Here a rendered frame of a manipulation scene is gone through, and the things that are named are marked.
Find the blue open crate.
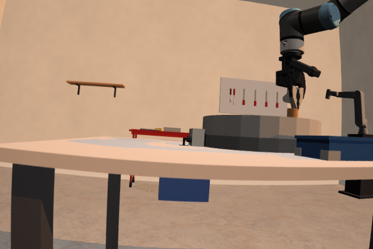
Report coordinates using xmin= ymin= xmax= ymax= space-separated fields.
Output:
xmin=294 ymin=135 xmax=373 ymax=161

